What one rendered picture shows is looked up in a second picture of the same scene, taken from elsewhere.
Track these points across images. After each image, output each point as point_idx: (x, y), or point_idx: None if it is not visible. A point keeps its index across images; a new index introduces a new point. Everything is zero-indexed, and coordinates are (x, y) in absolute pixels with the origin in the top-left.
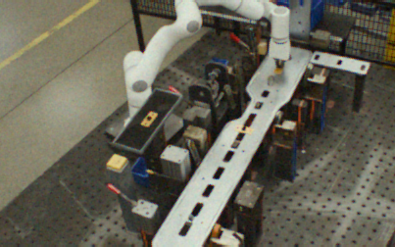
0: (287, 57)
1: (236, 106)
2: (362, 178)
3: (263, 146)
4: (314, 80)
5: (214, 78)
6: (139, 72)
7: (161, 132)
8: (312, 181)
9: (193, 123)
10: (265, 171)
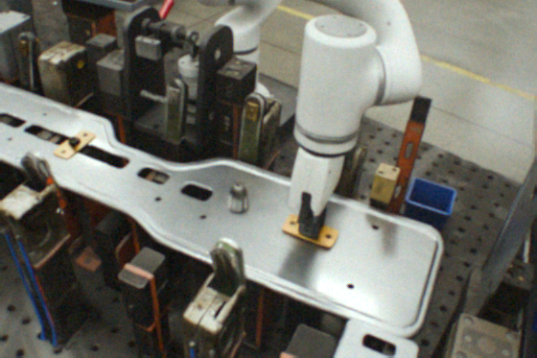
0: (289, 198)
1: (175, 149)
2: None
3: (97, 238)
4: (199, 291)
5: (161, 31)
6: None
7: (87, 25)
8: None
9: (89, 51)
10: (93, 286)
